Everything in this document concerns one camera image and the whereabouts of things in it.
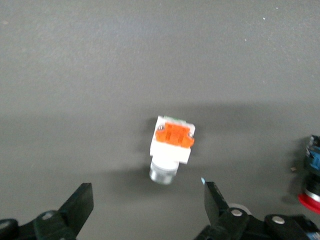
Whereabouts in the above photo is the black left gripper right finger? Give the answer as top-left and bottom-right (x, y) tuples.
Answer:
(194, 181), (251, 240)

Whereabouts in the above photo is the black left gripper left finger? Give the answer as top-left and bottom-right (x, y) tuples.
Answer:
(33, 182), (95, 240)

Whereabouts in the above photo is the white orange push button switch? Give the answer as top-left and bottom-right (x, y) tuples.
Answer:
(149, 114), (196, 185)

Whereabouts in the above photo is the red mushroom push button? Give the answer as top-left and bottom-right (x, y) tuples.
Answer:
(297, 134), (320, 214)

